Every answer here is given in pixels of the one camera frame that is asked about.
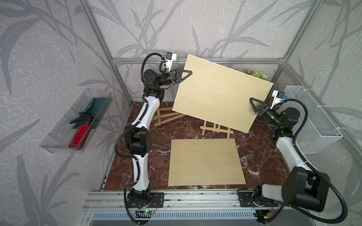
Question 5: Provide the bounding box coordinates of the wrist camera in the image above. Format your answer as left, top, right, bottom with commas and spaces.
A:
271, 90, 288, 109
161, 52, 177, 71

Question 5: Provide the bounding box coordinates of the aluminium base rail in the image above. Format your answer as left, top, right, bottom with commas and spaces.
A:
74, 188, 330, 226

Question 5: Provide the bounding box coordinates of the plywood board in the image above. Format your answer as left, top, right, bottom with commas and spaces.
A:
173, 55, 273, 133
168, 138, 246, 186

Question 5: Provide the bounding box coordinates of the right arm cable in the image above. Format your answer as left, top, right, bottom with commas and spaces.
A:
262, 98, 348, 224

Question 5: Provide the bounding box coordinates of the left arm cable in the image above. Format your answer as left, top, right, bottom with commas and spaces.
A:
114, 52, 167, 225

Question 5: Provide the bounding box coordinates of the wooden easel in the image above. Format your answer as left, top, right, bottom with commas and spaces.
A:
154, 107, 186, 127
200, 121, 234, 140

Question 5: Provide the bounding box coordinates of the potted plant with flowers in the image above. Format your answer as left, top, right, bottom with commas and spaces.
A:
244, 68, 269, 81

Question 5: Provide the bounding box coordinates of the green sheet in tray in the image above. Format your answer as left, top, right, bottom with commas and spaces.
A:
73, 98, 113, 129

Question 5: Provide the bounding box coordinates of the white wire mesh basket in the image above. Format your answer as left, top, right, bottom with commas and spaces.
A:
284, 85, 343, 154

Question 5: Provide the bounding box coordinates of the clear plastic wall tray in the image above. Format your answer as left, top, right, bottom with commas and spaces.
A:
40, 88, 113, 153

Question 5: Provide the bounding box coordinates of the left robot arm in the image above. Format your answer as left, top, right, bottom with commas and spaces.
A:
124, 69, 192, 207

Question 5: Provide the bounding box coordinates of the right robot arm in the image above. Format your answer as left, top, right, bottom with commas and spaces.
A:
249, 98, 329, 212

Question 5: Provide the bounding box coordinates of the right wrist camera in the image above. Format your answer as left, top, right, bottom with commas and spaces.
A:
271, 90, 288, 109

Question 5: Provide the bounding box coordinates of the aluminium cage frame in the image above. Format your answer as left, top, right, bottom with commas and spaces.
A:
88, 1, 362, 194

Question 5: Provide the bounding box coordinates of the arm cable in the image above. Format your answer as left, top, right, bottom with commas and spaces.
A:
262, 98, 348, 224
114, 52, 167, 225

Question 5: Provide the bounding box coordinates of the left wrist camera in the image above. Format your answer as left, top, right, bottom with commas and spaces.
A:
161, 52, 177, 71

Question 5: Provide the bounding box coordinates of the red spray bottle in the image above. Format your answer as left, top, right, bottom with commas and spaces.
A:
68, 112, 94, 151

